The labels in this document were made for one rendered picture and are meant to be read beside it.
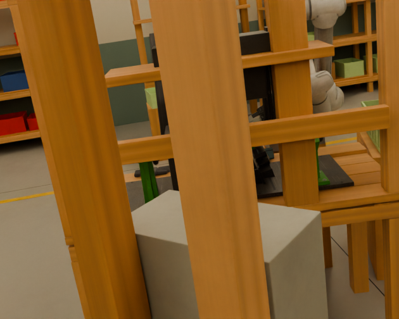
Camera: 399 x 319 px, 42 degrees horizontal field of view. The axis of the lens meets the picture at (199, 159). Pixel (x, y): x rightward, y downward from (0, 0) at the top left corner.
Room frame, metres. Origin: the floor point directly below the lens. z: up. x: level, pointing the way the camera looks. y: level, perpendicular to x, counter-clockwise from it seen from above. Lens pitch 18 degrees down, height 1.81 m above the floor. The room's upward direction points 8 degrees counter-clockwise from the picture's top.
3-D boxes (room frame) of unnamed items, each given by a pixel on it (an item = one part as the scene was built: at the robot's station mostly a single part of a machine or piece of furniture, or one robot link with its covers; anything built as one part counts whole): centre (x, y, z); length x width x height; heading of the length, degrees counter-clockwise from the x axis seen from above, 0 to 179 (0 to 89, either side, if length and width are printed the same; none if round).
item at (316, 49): (2.13, -0.12, 1.52); 0.90 x 0.25 x 0.04; 89
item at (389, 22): (2.09, -0.12, 1.36); 1.49 x 0.09 x 0.97; 89
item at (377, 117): (2.02, -0.12, 1.23); 1.30 x 0.05 x 0.09; 89
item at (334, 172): (2.39, -0.13, 0.89); 1.10 x 0.42 x 0.02; 89
